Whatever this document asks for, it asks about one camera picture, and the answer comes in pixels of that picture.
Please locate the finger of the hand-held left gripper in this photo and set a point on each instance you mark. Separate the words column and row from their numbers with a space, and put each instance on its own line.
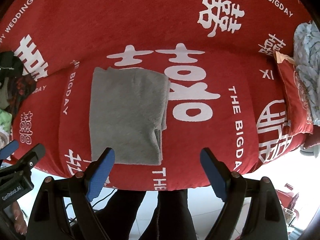
column 8, row 148
column 32, row 155

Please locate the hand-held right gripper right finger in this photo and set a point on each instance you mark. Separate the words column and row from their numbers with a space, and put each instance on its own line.
column 215, row 173

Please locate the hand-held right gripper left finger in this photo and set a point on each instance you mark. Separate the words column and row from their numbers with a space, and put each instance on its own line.
column 100, row 175

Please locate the grey sweater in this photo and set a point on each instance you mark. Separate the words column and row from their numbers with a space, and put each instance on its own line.
column 125, row 115

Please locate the person's left hand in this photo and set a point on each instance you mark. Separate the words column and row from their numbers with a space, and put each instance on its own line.
column 19, row 218

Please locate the green patterned cloth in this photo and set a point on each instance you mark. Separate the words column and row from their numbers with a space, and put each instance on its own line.
column 3, row 125

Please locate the dark patterned cloth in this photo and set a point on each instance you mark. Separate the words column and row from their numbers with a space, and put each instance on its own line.
column 17, row 85

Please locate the person's legs in black pants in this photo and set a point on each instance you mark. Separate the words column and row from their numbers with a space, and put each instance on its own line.
column 160, row 217

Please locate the red pillow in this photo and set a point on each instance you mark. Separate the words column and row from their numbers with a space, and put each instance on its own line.
column 295, row 97

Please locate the light blue floral quilt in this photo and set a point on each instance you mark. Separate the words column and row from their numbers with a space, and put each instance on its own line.
column 308, row 62

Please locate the red printed blanket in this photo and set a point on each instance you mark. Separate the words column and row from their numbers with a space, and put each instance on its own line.
column 155, row 30

